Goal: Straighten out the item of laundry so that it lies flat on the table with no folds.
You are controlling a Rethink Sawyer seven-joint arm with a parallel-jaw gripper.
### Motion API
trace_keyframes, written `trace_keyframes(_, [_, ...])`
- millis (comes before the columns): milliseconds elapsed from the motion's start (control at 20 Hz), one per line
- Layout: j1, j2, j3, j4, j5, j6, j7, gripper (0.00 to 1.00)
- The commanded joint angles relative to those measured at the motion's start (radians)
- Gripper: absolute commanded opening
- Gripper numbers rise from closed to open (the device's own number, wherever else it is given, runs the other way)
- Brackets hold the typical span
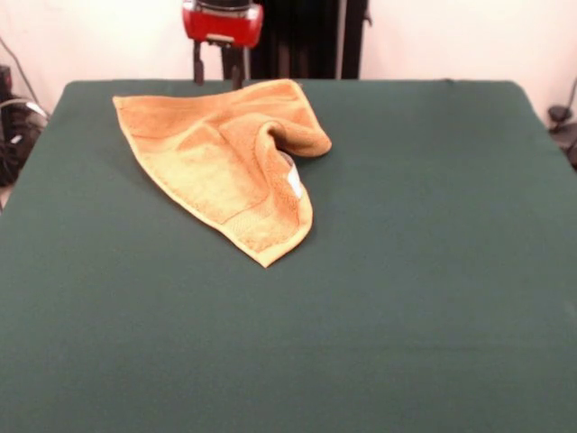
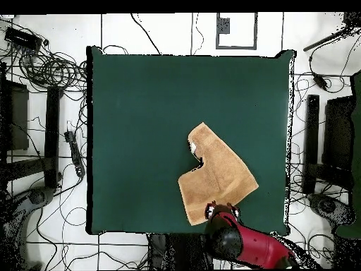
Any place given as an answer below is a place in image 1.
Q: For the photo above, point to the dark green table cloth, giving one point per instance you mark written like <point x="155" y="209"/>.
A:
<point x="405" y="270"/>

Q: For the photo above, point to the small black box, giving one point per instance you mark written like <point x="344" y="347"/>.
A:
<point x="4" y="81"/>

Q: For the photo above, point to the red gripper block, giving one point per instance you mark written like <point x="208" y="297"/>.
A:
<point x="216" y="27"/>

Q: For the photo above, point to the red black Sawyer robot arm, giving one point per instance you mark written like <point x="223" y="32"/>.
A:
<point x="225" y="3"/>

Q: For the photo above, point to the tall black stand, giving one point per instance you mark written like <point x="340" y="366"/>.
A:
<point x="306" y="40"/>

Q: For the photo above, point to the tan terry towel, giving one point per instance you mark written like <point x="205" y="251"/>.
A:
<point x="203" y="180"/>

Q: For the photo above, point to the black stand base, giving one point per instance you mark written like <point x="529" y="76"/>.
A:
<point x="13" y="144"/>
<point x="559" y="113"/>

